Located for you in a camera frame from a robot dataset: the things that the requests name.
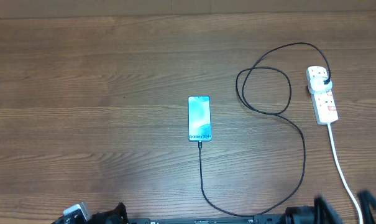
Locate blue screen smartphone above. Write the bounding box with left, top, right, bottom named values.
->
left=188, top=96, right=212, bottom=142

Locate white charger plug adapter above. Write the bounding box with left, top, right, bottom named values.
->
left=308, top=78, right=332, bottom=94

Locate white power strip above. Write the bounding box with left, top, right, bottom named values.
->
left=306, top=66, right=339, bottom=125

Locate black usb charging cable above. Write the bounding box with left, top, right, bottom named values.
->
left=197, top=42, right=332, bottom=218

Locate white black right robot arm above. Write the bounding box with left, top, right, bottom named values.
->
left=278, top=190, right=376, bottom=224

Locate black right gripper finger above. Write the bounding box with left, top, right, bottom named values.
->
left=314, top=197, right=342, bottom=224
left=357, top=190, right=376, bottom=224

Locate white power strip cord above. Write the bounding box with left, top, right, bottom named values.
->
left=326, top=123, right=364, bottom=224

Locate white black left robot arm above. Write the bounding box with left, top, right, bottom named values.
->
left=52, top=202, right=129, bottom=224

